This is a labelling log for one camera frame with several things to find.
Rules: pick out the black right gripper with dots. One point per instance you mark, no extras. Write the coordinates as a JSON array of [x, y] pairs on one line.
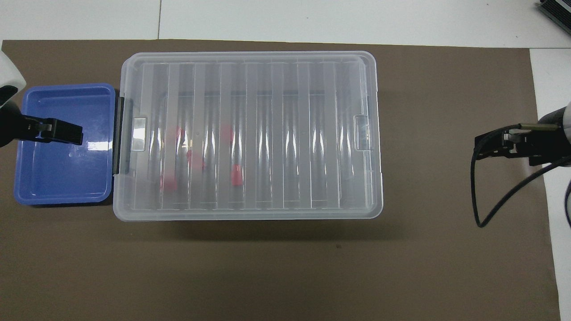
[[548, 149]]

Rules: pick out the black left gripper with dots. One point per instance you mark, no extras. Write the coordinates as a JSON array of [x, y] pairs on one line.
[[13, 129]]

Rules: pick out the red block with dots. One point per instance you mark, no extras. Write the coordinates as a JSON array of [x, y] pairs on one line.
[[195, 159], [226, 133], [178, 133], [169, 183], [236, 175]]

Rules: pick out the clear ribbed box lid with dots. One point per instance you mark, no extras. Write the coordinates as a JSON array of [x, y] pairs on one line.
[[276, 133]]

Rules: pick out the blue plastic tray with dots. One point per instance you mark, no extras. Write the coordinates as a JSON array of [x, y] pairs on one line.
[[58, 178]]

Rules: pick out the clear plastic storage box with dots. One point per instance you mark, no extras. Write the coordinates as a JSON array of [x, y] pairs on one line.
[[142, 196]]

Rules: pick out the dark grey ribbed device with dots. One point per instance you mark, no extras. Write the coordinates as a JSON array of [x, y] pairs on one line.
[[557, 9]]

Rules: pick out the brown table mat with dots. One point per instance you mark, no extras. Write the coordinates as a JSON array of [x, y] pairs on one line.
[[267, 267]]

